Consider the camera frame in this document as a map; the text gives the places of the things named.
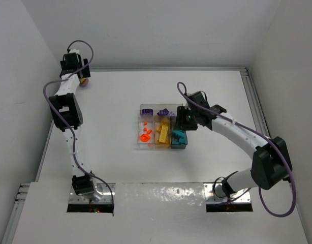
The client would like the clear front-left container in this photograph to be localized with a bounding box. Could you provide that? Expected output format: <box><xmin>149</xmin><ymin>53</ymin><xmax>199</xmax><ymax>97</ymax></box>
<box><xmin>137</xmin><ymin>115</ymin><xmax>154</xmax><ymax>149</ymax></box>

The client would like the metal base plate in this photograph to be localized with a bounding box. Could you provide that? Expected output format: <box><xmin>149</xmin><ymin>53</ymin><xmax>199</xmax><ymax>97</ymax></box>
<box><xmin>203</xmin><ymin>181</ymin><xmax>251</xmax><ymax>205</ymax></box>
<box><xmin>68</xmin><ymin>183</ymin><xmax>112</xmax><ymax>204</ymax></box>

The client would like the rear aluminium rail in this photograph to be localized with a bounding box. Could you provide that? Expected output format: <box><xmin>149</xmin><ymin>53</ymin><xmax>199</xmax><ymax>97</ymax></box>
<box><xmin>91</xmin><ymin>67</ymin><xmax>247</xmax><ymax>72</ymax></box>

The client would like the grey plastic container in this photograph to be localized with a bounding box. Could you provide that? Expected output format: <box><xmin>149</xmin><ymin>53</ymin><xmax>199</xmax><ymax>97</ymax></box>
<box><xmin>170</xmin><ymin>122</ymin><xmax>188</xmax><ymax>149</ymax></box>

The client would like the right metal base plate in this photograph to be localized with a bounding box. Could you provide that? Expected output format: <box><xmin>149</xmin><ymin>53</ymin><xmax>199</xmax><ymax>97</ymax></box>
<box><xmin>203</xmin><ymin>181</ymin><xmax>251</xmax><ymax>205</ymax></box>

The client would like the long yellow lego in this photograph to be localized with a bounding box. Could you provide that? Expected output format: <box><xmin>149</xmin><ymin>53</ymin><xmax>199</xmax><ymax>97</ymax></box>
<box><xmin>158</xmin><ymin>125</ymin><xmax>169</xmax><ymax>144</ymax></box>

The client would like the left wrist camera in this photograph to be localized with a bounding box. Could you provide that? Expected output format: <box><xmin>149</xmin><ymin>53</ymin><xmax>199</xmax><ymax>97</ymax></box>
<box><xmin>67</xmin><ymin>48</ymin><xmax>80</xmax><ymax>54</ymax></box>

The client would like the lilac printed lego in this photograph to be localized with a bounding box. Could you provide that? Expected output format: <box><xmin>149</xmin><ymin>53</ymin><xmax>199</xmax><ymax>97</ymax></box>
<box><xmin>79</xmin><ymin>78</ymin><xmax>89</xmax><ymax>87</ymax></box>

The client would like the orange lego cluster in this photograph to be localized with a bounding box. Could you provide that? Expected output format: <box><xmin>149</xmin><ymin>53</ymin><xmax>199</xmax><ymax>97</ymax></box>
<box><xmin>140</xmin><ymin>133</ymin><xmax>151</xmax><ymax>142</ymax></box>

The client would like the amber plastic container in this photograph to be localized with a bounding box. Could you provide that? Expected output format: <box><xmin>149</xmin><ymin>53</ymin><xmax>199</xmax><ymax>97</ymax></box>
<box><xmin>154</xmin><ymin>115</ymin><xmax>171</xmax><ymax>149</ymax></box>

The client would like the purple printed lego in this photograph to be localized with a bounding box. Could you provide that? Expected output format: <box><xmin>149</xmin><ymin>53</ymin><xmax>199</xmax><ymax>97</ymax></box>
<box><xmin>141</xmin><ymin>108</ymin><xmax>153</xmax><ymax>116</ymax></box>

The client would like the clear rear container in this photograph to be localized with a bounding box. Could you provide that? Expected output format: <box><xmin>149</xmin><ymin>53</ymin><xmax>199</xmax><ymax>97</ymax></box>
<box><xmin>140</xmin><ymin>104</ymin><xmax>183</xmax><ymax>119</ymax></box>

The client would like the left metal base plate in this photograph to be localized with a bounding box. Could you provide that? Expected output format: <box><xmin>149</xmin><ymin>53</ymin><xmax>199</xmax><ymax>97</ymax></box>
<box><xmin>68</xmin><ymin>183</ymin><xmax>112</xmax><ymax>204</ymax></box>

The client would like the white front cover panel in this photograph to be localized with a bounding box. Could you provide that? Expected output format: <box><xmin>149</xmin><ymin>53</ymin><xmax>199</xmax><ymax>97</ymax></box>
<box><xmin>13</xmin><ymin>180</ymin><xmax>307</xmax><ymax>243</ymax></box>

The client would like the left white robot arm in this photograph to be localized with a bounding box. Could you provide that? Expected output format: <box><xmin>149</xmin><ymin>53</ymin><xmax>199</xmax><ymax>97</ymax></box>
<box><xmin>49</xmin><ymin>49</ymin><xmax>95</xmax><ymax>196</ymax></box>

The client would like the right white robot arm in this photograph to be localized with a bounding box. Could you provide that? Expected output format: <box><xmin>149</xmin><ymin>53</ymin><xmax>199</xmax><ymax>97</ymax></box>
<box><xmin>175</xmin><ymin>91</ymin><xmax>292</xmax><ymax>199</ymax></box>

